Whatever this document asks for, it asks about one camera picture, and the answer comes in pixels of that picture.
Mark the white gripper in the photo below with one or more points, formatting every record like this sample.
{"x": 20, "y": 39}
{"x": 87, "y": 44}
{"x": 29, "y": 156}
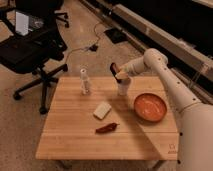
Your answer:
{"x": 119, "y": 72}

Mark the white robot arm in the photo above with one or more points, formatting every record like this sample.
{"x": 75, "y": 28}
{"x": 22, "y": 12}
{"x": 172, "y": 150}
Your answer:
{"x": 195, "y": 147}

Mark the white ceramic cup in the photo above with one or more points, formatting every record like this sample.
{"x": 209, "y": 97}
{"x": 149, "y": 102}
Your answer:
{"x": 123, "y": 87}

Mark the clear plastic bottle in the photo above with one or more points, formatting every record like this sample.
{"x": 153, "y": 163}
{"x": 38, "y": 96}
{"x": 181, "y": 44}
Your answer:
{"x": 85, "y": 82}

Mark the black floor mat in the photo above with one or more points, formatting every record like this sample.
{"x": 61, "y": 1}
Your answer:
{"x": 115, "y": 35}

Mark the orange bowl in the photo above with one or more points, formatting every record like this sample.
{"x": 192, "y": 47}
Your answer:
{"x": 150, "y": 107}

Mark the wooden table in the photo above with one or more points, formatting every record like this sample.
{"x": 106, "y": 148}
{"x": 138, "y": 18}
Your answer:
{"x": 69, "y": 130}

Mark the red chili pepper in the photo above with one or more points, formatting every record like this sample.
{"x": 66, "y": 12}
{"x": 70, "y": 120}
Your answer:
{"x": 106, "y": 129}

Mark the black office chair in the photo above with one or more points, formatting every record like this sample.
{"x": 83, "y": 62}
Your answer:
{"x": 62, "y": 16}
{"x": 28, "y": 53}

